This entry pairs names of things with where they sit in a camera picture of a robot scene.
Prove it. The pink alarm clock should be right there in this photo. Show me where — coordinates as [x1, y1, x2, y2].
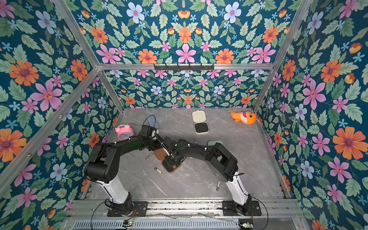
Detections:
[115, 125, 134, 140]

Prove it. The black hook rail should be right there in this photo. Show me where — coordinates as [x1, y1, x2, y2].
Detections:
[153, 64, 215, 71]

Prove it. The cream clipper case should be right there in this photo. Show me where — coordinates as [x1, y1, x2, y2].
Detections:
[192, 110, 209, 135]

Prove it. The brown clipper case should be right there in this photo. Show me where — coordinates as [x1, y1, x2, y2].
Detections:
[153, 148, 181, 173]

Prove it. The aluminium front rail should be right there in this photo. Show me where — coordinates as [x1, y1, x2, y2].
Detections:
[66, 197, 304, 219]

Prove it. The mint green clipper case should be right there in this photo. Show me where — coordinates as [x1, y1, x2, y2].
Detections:
[207, 140, 223, 146]

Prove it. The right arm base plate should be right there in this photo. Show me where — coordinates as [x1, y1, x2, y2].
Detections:
[219, 200, 262, 217]

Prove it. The orange clownfish plush toy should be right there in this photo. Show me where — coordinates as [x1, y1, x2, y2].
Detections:
[229, 110, 257, 125]

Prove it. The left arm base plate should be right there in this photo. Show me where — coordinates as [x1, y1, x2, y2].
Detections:
[107, 201, 148, 217]

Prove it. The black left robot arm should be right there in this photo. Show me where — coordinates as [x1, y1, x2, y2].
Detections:
[84, 125, 160, 205]

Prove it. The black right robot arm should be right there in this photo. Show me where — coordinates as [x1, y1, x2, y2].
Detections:
[162, 137, 252, 212]

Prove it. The blue denim pouch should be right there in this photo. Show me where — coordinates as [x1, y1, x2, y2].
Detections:
[145, 115, 159, 129]

